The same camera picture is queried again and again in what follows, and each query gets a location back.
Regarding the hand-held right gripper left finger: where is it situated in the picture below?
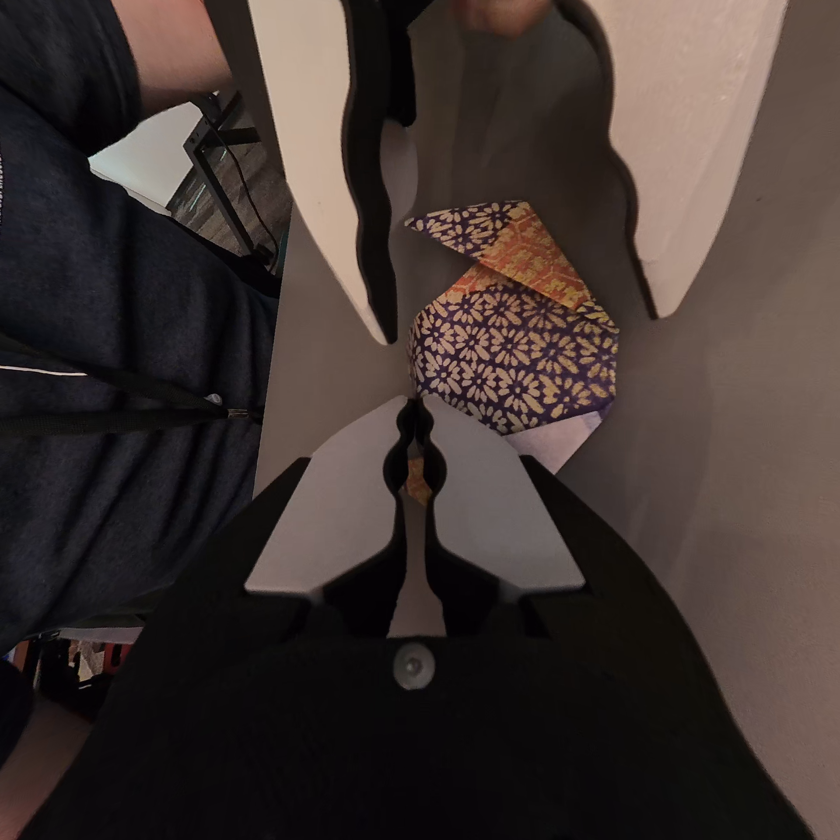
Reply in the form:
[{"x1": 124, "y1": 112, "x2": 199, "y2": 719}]
[{"x1": 244, "y1": 395, "x2": 417, "y2": 601}]

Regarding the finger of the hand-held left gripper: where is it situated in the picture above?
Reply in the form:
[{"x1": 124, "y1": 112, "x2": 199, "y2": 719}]
[
  {"x1": 558, "y1": 0, "x2": 790, "y2": 321},
  {"x1": 249, "y1": 0, "x2": 422, "y2": 347}
]

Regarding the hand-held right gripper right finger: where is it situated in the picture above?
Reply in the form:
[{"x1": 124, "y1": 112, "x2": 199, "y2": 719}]
[{"x1": 415, "y1": 397, "x2": 586, "y2": 601}]

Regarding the patterned purple orange origami paper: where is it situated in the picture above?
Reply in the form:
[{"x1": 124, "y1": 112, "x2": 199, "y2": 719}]
[{"x1": 403, "y1": 200, "x2": 621, "y2": 506}]

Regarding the person's left forearm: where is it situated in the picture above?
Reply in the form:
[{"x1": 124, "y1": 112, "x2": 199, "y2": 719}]
[{"x1": 110, "y1": 0, "x2": 236, "y2": 122}]

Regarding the person's left hand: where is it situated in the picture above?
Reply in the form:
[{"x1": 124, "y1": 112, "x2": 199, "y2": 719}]
[{"x1": 458, "y1": 0, "x2": 553, "y2": 38}]

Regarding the white desk with black frame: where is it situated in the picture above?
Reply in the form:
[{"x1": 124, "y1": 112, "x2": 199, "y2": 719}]
[{"x1": 88, "y1": 88, "x2": 293, "y2": 270}]

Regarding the black shoulder strap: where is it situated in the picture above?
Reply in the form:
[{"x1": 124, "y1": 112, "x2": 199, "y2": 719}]
[{"x1": 0, "y1": 331, "x2": 263, "y2": 437}]

